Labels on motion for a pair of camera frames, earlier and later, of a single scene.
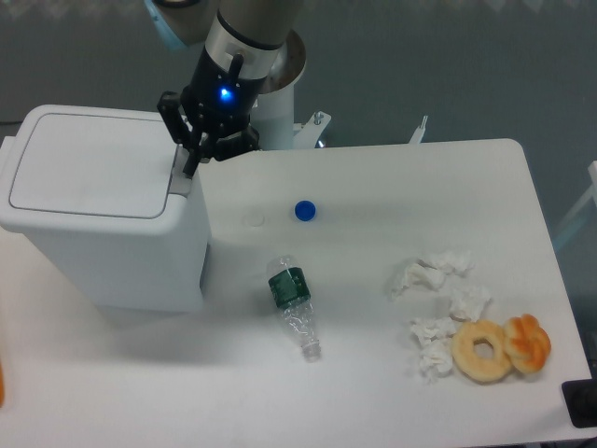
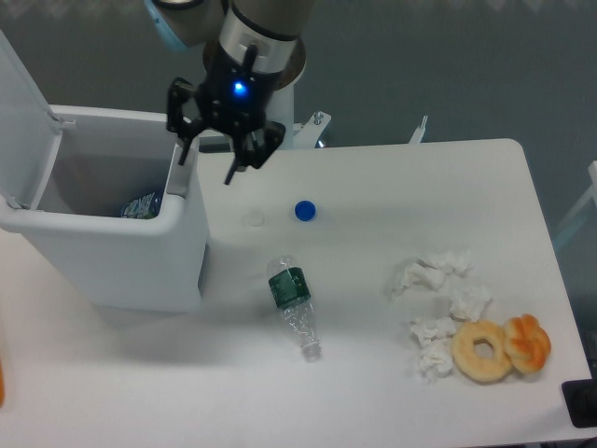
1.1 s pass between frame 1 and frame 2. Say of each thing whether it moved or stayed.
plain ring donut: stayed
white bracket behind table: stayed
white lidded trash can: moved
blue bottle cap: stayed
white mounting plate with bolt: stayed
